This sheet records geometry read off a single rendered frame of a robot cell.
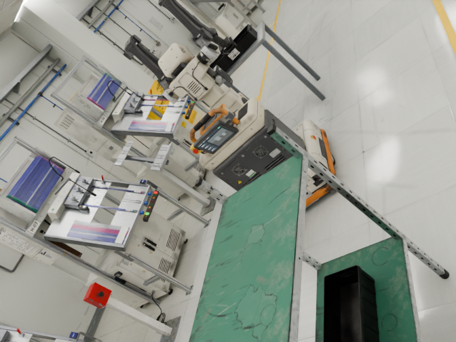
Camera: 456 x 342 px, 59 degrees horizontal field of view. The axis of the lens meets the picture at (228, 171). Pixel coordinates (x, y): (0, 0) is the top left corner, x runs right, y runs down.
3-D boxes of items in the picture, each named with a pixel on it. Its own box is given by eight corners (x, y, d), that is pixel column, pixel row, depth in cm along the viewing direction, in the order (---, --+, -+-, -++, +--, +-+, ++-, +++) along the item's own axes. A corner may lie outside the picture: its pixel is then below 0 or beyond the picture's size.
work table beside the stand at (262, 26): (326, 98, 361) (262, 38, 331) (270, 144, 396) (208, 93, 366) (319, 77, 396) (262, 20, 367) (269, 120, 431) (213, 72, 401)
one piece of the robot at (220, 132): (250, 129, 253) (224, 117, 238) (214, 161, 271) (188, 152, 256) (245, 116, 260) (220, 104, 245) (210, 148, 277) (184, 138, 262)
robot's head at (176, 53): (183, 57, 265) (172, 40, 269) (165, 78, 276) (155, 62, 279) (197, 60, 277) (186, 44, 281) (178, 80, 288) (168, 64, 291)
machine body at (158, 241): (191, 235, 419) (142, 203, 396) (172, 296, 371) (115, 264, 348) (157, 254, 459) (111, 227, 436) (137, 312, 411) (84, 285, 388)
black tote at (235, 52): (214, 83, 372) (204, 75, 368) (216, 75, 385) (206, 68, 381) (256, 39, 343) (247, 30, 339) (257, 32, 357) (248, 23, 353)
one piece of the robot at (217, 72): (233, 86, 285) (210, 66, 277) (207, 110, 298) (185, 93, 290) (234, 77, 297) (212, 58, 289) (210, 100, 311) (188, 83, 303)
